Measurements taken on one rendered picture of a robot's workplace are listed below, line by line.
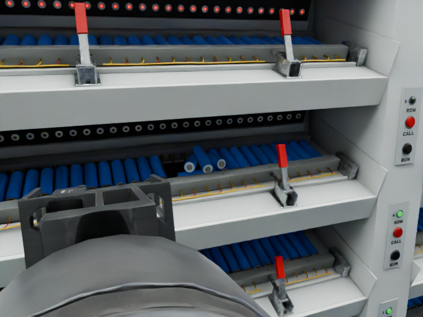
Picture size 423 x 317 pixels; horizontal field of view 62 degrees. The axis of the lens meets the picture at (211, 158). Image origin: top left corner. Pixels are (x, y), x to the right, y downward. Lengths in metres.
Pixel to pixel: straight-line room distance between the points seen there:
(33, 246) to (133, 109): 0.28
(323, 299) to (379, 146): 0.28
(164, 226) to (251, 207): 0.35
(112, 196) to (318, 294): 0.55
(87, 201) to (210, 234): 0.34
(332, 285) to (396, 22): 0.45
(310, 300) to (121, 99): 0.46
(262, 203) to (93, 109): 0.28
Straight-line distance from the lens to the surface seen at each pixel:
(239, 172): 0.56
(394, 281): 0.74
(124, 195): 0.17
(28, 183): 0.56
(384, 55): 0.60
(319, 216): 0.58
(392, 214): 0.67
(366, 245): 0.68
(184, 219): 0.49
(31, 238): 0.18
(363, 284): 0.71
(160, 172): 0.55
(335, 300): 0.69
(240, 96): 0.47
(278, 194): 0.55
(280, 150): 0.54
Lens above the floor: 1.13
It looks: 14 degrees down
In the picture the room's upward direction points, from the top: 2 degrees counter-clockwise
